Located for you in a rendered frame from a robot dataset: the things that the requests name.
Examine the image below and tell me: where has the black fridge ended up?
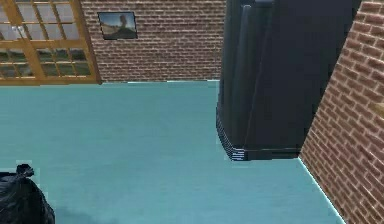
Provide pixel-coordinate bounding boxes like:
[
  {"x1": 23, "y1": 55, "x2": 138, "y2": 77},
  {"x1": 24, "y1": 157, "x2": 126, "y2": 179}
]
[{"x1": 215, "y1": 0, "x2": 363, "y2": 162}]

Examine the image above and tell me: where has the wooden framed window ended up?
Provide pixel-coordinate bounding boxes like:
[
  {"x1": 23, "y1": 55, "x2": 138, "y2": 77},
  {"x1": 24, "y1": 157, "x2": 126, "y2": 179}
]
[{"x1": 0, "y1": 0, "x2": 103, "y2": 87}]

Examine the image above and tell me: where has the black garbage bag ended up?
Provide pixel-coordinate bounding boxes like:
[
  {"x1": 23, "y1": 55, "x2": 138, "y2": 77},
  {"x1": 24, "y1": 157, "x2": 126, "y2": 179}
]
[{"x1": 0, "y1": 163, "x2": 56, "y2": 224}]

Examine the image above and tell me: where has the framed wall picture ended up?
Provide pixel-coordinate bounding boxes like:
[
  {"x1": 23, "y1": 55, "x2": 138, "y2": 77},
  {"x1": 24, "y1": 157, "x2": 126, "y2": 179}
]
[{"x1": 97, "y1": 11, "x2": 139, "y2": 41}]

